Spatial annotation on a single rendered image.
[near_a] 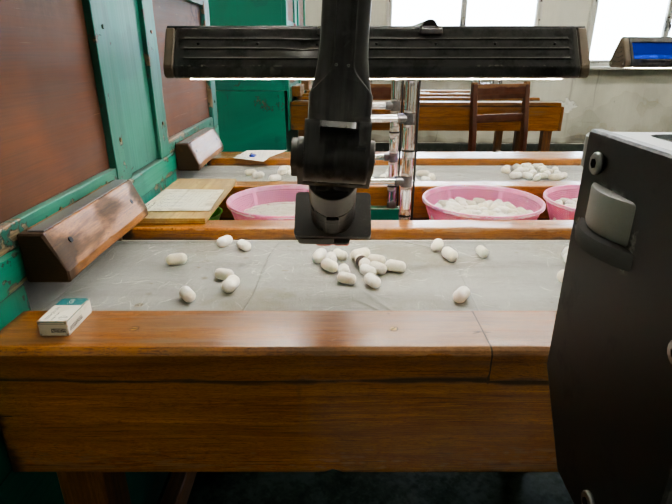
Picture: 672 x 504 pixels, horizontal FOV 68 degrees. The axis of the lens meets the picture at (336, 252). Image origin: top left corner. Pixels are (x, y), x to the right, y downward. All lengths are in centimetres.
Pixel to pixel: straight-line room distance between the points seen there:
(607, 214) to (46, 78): 80
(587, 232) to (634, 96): 638
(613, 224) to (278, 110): 335
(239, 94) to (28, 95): 278
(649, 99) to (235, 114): 467
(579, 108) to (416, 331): 583
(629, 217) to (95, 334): 58
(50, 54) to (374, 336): 63
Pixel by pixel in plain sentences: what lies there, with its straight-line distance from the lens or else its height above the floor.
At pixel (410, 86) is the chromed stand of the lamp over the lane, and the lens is 97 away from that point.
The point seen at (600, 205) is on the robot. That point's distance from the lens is 22.
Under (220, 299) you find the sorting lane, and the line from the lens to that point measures 76.
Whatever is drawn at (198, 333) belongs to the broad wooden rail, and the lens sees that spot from 63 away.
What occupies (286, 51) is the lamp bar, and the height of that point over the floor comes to 108.
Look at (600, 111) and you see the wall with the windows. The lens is 647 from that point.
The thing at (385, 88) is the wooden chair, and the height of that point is 87.
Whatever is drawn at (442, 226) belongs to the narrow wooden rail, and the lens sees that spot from 99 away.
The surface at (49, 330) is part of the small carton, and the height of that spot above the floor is 77.
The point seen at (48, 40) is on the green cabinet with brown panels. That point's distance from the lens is 91.
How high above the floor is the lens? 108
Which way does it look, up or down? 22 degrees down
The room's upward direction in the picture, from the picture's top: straight up
